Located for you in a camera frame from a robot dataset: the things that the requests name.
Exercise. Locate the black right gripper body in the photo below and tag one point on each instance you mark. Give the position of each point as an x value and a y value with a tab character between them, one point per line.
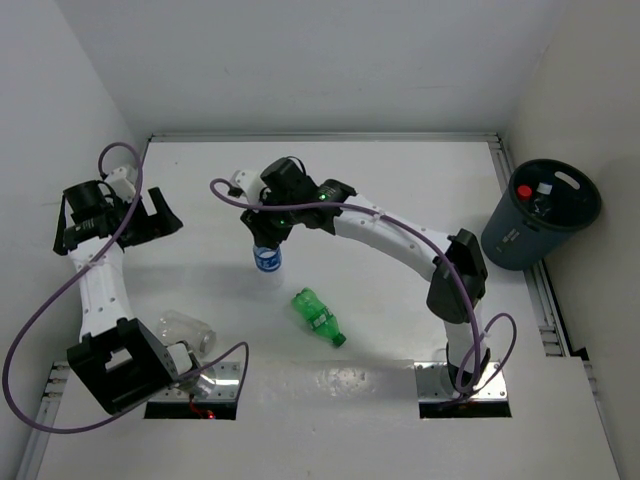
275	221

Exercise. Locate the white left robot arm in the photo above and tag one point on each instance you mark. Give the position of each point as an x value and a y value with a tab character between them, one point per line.
118	359

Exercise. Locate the dark grey waste bin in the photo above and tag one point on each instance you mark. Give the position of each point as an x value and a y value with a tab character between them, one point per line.
514	240

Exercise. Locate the clear bottle blue label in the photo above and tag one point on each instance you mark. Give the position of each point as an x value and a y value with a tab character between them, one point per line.
267	260

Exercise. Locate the clear bottle in bin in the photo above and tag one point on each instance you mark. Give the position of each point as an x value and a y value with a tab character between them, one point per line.
547	198

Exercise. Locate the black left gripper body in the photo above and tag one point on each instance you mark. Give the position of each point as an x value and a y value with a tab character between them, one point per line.
135	228

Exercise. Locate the clear plastic wide jar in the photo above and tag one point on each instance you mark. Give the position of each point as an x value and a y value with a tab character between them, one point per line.
174	327

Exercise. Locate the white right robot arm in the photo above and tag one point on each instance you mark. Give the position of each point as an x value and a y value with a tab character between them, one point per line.
283	196

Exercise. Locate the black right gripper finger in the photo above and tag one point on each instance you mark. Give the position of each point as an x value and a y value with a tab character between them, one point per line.
277	238
260	228

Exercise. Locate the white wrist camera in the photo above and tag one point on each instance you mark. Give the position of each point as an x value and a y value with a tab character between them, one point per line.
250	183
122	180

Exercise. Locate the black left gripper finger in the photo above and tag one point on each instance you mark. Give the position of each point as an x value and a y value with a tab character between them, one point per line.
164	224
159	203

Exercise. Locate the clear bottle red cap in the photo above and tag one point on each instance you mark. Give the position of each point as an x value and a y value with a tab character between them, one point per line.
526	195

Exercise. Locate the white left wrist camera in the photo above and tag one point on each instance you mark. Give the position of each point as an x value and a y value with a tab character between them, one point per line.
122	180

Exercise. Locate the metal base mounting plate left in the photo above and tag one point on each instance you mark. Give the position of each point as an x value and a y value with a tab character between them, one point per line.
218	383

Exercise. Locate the green plastic soda bottle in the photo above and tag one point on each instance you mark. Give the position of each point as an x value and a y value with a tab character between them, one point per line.
318	317

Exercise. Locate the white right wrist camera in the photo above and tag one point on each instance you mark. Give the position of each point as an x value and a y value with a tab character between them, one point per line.
250	183

